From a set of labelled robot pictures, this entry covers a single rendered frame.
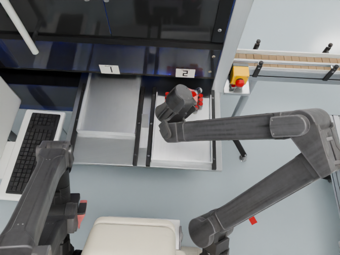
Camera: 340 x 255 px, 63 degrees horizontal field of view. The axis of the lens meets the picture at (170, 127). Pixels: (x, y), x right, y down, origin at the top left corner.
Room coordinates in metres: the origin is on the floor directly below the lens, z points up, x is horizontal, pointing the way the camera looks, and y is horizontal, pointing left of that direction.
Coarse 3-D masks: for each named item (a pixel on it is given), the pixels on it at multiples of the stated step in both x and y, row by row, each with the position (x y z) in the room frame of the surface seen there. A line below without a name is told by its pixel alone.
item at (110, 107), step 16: (96, 80) 0.81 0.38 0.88; (112, 80) 0.81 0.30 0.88; (128, 80) 0.81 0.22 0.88; (96, 96) 0.71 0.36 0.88; (112, 96) 0.72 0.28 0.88; (128, 96) 0.72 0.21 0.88; (80, 112) 0.60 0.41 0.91; (96, 112) 0.62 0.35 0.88; (112, 112) 0.63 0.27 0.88; (128, 112) 0.63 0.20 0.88; (80, 128) 0.54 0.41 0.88; (96, 128) 0.54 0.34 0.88; (112, 128) 0.55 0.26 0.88; (128, 128) 0.55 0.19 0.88
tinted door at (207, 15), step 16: (112, 0) 0.78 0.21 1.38; (128, 0) 0.78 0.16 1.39; (144, 0) 0.78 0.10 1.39; (160, 0) 0.78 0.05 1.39; (176, 0) 0.78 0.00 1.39; (192, 0) 0.78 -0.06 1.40; (208, 0) 0.78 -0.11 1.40; (112, 16) 0.78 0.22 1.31; (128, 16) 0.78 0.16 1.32; (144, 16) 0.78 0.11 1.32; (160, 16) 0.78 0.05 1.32; (176, 16) 0.78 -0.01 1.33; (192, 16) 0.78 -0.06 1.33; (208, 16) 0.78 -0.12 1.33; (112, 32) 0.78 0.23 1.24; (128, 32) 0.78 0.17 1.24; (144, 32) 0.78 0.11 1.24; (160, 32) 0.78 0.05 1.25; (176, 32) 0.78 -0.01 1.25; (192, 32) 0.78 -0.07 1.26; (208, 32) 0.78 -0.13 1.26
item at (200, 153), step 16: (160, 96) 0.73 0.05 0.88; (208, 112) 0.65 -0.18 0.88; (160, 144) 0.48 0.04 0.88; (176, 144) 0.48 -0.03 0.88; (192, 144) 0.48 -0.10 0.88; (208, 144) 0.49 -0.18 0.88; (160, 160) 0.39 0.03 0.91; (176, 160) 0.39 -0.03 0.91; (192, 160) 0.41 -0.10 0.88; (208, 160) 0.41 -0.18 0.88
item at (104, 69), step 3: (99, 66) 0.77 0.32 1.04; (102, 66) 0.77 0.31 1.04; (105, 66) 0.77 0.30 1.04; (108, 66) 0.77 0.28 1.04; (111, 66) 0.77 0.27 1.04; (114, 66) 0.77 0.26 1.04; (117, 66) 0.77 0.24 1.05; (102, 69) 0.77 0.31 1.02; (105, 69) 0.77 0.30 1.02; (108, 69) 0.77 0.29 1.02; (114, 69) 0.77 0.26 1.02; (117, 69) 0.77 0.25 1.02; (102, 72) 0.77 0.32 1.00; (105, 72) 0.77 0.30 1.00; (108, 72) 0.77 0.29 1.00; (111, 72) 0.77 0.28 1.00; (114, 72) 0.77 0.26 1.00; (117, 72) 0.77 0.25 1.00
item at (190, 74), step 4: (176, 72) 0.77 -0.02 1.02; (180, 72) 0.77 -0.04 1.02; (184, 72) 0.77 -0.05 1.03; (188, 72) 0.77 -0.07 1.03; (192, 72) 0.77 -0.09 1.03; (176, 76) 0.77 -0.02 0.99; (180, 76) 0.77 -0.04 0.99; (184, 76) 0.77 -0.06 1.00; (188, 76) 0.77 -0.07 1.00; (192, 76) 0.77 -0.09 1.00
